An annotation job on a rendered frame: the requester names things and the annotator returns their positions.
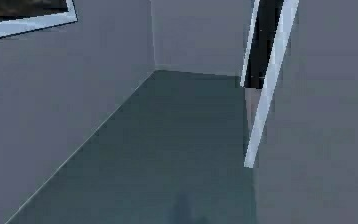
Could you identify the white framed dark window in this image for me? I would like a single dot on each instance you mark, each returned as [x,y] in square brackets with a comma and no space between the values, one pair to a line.
[27,22]

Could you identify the white framed doorway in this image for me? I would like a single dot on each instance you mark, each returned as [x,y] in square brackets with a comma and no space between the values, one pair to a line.
[273,70]

